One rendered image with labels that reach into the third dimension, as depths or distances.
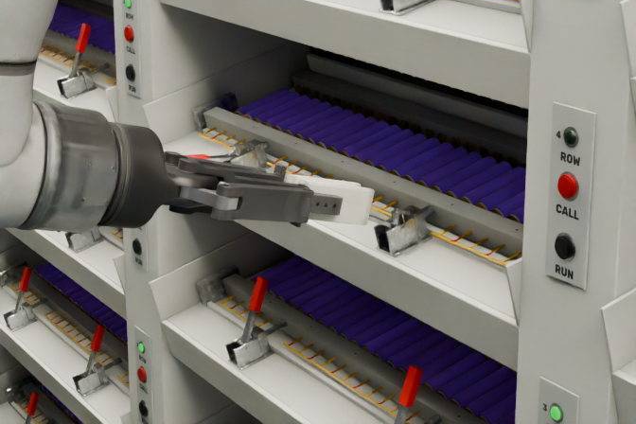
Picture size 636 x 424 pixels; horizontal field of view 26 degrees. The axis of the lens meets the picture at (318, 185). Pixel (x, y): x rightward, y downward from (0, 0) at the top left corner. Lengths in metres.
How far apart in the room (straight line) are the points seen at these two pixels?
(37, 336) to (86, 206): 1.11
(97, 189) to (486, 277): 0.32
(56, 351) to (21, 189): 1.08
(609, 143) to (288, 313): 0.62
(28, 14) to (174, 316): 0.73
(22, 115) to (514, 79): 0.34
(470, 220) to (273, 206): 0.19
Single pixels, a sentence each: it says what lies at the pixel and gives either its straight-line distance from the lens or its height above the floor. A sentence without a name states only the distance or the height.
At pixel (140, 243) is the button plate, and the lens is 1.57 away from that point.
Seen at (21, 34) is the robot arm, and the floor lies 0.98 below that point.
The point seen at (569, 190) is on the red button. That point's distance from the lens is 0.93.
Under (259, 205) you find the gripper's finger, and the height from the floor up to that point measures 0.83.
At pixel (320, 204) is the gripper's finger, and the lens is 1.07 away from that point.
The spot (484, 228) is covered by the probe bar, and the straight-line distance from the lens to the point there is 1.11.
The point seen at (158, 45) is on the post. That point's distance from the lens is 1.48.
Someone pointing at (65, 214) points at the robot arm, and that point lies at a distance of 0.96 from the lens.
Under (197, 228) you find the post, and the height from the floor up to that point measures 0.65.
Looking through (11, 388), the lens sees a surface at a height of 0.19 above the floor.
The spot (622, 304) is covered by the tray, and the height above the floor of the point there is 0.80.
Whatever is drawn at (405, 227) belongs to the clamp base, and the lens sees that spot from 1.14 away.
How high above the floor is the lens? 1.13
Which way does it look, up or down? 16 degrees down
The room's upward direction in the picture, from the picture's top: straight up
